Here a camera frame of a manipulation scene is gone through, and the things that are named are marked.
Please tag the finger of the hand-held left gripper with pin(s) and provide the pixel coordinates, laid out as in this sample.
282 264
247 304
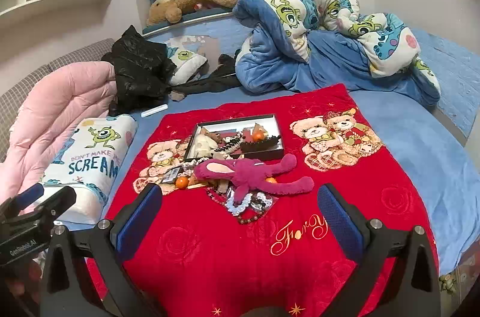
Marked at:
28 194
56 199

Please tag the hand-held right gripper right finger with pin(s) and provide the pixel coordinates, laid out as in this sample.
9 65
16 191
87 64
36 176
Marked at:
339 223

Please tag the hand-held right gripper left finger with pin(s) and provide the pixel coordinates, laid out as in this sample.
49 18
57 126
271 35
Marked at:
138 223

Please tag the brown triangular snack packet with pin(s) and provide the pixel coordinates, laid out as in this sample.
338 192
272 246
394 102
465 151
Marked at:
197 185
222 186

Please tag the magenta plush toy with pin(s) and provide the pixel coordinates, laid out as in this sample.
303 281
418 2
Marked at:
243 171

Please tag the black snack packet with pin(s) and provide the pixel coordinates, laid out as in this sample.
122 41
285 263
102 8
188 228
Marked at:
172 175

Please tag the orange ball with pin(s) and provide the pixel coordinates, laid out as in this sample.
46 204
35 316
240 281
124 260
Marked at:
270 180
182 182
257 137

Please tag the large cartoon monster pillow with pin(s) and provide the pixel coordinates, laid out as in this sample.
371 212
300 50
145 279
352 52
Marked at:
93 152

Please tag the silver sequin hair piece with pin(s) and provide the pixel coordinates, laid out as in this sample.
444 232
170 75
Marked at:
264 202

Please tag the pink duvet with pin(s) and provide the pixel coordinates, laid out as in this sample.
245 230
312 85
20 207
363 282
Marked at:
56 107

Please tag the red bear print blanket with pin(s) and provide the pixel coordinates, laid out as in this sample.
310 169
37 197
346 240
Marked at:
225 264

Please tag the white tube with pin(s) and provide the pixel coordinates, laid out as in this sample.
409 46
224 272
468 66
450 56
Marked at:
153 111

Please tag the brown furry toy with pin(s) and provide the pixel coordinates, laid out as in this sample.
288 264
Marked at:
214 136

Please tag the grey checked sofa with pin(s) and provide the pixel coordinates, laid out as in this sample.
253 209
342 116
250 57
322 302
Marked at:
75 55

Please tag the black puffer jacket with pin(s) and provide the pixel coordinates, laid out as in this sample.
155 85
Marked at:
138 69

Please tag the dark brown garment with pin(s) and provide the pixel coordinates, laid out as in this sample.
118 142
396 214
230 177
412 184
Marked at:
213 84

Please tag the small cartoon monster pillow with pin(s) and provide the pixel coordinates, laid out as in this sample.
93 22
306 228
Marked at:
185 66

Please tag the blue cartoon quilt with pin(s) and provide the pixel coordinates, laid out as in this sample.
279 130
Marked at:
300 40

